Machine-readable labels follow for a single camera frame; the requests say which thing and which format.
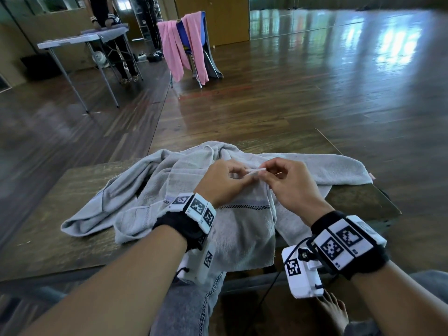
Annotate person's left hand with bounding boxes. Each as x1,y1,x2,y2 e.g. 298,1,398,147
193,159,261,210

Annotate person's bare foot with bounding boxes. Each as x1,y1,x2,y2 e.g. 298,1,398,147
316,289,350,336

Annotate black camera cable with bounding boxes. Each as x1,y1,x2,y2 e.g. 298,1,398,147
241,238,312,336

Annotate black left wrist marker band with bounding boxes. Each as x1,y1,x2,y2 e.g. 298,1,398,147
153,192,217,252

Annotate grey terry towel checkered stripe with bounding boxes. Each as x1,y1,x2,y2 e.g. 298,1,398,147
154,164,279,273

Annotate blue chair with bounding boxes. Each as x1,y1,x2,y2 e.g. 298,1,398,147
169,12,224,90

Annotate person's right forearm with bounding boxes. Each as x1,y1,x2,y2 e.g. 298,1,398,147
351,260,448,336

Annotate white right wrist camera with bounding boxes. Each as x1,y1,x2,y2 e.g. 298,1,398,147
281,245,324,300

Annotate grey folding table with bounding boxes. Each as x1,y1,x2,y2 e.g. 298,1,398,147
36,26,144,114

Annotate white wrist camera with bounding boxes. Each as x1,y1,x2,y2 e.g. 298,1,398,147
176,238,217,286
281,245,324,300

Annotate grey terry towel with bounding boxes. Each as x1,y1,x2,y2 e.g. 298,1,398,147
168,140,373,245

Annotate white floor fan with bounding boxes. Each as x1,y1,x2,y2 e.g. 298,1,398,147
92,50,110,68

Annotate pink cloth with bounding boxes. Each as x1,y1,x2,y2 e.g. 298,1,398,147
156,20,186,83
181,11,210,85

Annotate yellow wooden door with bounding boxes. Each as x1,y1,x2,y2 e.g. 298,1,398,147
174,0,250,47

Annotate person's right hand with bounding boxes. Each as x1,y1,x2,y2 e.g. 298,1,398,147
257,157,335,228

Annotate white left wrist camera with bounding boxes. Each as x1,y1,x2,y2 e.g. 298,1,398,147
176,238,217,286

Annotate person's grey jeans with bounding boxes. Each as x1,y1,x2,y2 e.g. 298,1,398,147
150,270,448,336

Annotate light grey smooth towel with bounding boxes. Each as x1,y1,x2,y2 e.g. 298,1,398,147
60,149,175,245

